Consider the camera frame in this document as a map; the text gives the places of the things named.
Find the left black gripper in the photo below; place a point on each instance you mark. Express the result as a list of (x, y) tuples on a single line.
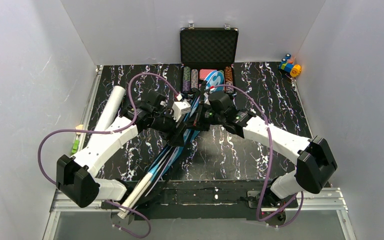
[(177, 131)]

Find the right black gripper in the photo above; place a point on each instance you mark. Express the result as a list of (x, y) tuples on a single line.
[(196, 118)]

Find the blue racket cover bag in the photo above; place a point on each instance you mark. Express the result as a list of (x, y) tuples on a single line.
[(195, 83)]

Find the white shuttlecock tube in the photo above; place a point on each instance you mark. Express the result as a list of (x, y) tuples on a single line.
[(110, 109)]

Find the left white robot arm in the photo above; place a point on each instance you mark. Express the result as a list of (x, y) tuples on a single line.
[(76, 176)]

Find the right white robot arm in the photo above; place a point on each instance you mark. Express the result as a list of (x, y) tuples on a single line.
[(313, 158)]

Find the black poker chip case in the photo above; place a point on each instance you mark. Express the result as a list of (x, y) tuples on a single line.
[(212, 48)]

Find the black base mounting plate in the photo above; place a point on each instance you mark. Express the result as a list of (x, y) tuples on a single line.
[(208, 199)]

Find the colourful toy block train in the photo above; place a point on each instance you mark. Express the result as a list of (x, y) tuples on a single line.
[(288, 65)]

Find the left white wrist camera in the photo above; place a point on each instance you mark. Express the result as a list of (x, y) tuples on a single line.
[(180, 107)]

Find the green clip on rail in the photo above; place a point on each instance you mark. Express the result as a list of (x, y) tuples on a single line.
[(75, 146)]

